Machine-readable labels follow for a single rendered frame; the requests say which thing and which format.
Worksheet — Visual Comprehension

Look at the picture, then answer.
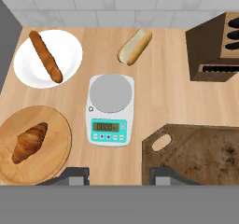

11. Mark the round wooden board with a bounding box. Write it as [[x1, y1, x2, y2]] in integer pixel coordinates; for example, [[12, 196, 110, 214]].
[[0, 105, 73, 186]]

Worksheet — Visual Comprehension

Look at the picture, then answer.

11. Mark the brown wooden knife block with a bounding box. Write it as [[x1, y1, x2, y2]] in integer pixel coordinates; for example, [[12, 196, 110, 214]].
[[185, 11, 239, 83]]

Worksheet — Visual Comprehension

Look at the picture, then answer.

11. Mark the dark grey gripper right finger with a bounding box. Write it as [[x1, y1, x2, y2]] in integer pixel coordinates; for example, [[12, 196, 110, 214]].
[[149, 167, 201, 187]]

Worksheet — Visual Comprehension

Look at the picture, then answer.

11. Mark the white kitchen scale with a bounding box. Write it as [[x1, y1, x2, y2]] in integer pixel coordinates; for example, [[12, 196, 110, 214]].
[[85, 73, 135, 147]]

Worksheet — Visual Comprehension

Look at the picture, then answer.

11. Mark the split hot dog bun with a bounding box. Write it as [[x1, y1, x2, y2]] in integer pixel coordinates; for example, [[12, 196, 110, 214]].
[[117, 28, 153, 67]]

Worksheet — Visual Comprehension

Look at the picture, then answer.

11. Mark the brown croissant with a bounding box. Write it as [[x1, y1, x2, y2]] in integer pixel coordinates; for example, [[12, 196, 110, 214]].
[[11, 121, 49, 165]]

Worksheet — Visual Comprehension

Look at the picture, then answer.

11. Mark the long brown baguette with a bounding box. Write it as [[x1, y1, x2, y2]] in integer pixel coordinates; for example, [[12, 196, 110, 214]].
[[28, 30, 63, 84]]

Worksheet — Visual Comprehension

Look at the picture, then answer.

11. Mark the dark brown cutting board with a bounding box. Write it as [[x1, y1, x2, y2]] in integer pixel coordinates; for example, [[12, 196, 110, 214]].
[[141, 123, 239, 187]]

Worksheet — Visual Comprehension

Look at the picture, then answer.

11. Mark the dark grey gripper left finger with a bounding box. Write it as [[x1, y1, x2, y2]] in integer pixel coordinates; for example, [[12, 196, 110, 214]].
[[36, 167, 91, 187]]

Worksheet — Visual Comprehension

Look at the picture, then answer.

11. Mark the grey appliance side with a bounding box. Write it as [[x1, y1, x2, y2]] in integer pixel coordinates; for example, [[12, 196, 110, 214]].
[[0, 0, 23, 95]]

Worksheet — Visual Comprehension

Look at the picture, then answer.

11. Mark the white round plate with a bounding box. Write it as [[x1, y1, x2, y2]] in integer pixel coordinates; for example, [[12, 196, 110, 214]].
[[13, 29, 84, 90]]

